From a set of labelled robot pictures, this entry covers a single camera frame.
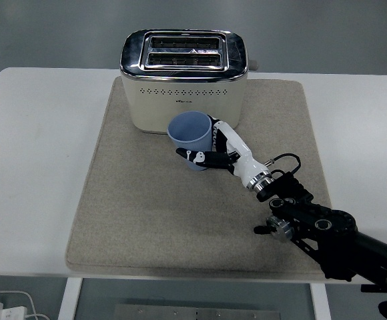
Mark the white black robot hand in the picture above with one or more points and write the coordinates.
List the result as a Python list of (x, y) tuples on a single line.
[(247, 165)]

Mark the light blue plastic cup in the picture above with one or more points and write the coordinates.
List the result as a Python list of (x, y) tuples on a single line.
[(190, 128)]

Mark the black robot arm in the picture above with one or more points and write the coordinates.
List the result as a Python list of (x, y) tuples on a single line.
[(330, 226)]

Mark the cream chrome two-slot toaster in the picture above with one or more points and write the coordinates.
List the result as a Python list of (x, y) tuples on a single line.
[(183, 96)]

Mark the beige fabric table mat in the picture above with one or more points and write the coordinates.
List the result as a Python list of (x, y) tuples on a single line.
[(167, 213)]

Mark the white table leg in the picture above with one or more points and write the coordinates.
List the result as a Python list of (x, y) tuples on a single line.
[(320, 301), (68, 300)]

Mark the grey metal plate with screws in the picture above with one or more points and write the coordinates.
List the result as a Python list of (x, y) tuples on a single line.
[(197, 313)]

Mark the white power strip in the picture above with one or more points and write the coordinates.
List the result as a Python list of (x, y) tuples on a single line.
[(3, 311)]

